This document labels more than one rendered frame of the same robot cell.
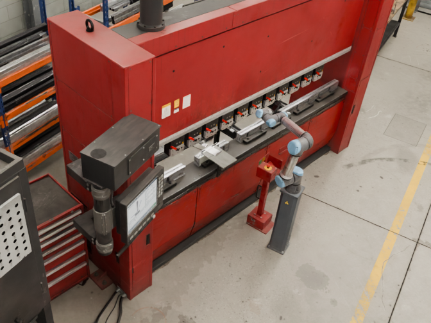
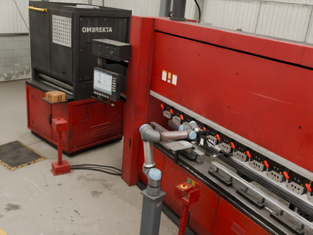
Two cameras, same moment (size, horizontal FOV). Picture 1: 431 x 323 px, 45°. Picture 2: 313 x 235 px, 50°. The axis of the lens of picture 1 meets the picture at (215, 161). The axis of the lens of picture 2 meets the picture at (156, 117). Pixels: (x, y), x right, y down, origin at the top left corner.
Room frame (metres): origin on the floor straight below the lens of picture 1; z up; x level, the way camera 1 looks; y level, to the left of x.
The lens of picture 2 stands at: (4.22, -3.41, 2.55)
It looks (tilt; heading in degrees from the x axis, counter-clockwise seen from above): 20 degrees down; 105
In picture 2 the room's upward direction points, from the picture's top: 5 degrees clockwise
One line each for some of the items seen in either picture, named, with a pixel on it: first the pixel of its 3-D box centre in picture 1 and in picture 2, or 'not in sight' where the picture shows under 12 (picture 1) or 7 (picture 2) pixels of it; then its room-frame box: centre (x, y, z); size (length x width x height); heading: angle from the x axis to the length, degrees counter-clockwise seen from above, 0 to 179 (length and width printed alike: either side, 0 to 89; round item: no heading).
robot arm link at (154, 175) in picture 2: (295, 175); (154, 176); (3.53, -0.72, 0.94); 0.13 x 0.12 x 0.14; 128
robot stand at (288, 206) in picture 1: (285, 218); (150, 225); (3.54, -0.72, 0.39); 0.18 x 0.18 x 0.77; 64
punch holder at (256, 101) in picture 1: (253, 103); (227, 142); (4.13, -0.29, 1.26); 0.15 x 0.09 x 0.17; 140
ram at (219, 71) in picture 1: (266, 54); (241, 97); (4.19, -0.34, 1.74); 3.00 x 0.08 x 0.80; 140
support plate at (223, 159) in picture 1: (219, 156); (178, 145); (3.60, -0.03, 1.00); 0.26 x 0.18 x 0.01; 50
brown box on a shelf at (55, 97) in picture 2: not in sight; (54, 96); (1.55, 0.68, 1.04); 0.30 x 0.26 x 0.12; 154
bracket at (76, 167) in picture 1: (103, 165); (119, 63); (2.53, 0.71, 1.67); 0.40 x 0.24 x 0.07; 140
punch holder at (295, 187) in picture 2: (304, 77); (297, 181); (4.74, -0.81, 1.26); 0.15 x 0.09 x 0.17; 140
